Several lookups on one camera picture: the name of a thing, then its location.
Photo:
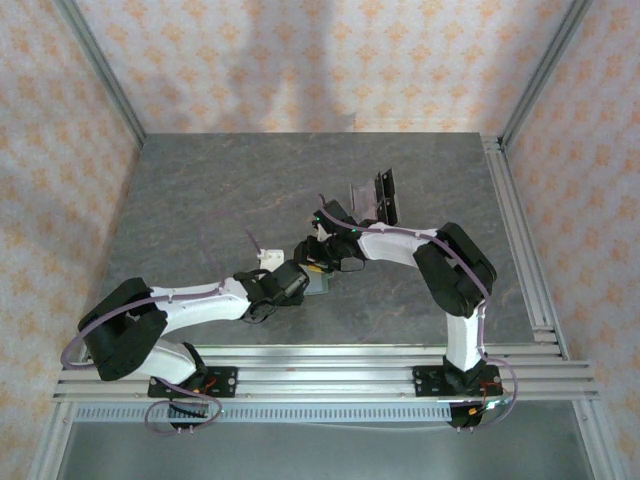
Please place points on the aluminium mounting rail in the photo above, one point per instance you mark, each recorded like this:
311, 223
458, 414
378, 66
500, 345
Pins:
325, 372

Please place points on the aluminium frame post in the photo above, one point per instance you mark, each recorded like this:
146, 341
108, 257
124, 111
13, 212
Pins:
542, 75
107, 75

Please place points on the grey metal panel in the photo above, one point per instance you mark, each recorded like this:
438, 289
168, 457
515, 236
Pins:
325, 455

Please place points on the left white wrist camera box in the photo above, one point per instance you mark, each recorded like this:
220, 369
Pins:
271, 257

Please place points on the small black electronics board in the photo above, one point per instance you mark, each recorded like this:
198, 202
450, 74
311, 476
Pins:
462, 420

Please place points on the clear acrylic card stand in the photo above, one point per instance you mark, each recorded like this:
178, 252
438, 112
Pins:
387, 187

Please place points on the aluminium frame leg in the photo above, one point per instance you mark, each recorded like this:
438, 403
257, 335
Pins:
595, 440
52, 440

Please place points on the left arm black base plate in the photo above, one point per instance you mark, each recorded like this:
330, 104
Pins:
225, 380

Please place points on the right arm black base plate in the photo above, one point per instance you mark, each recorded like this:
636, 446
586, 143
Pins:
425, 380

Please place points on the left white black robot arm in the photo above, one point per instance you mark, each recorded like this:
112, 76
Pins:
200, 305

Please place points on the green card holder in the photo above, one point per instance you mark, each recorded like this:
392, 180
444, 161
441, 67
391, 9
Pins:
320, 286

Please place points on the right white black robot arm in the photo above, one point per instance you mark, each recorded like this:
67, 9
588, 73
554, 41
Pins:
395, 245

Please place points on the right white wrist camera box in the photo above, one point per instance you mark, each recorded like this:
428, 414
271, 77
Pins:
322, 232

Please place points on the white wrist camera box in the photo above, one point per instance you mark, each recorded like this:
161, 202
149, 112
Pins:
271, 257
322, 232

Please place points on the credit card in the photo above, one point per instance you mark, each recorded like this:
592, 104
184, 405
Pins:
361, 197

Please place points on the aluminium side rail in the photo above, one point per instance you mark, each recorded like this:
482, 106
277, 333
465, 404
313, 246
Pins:
525, 250

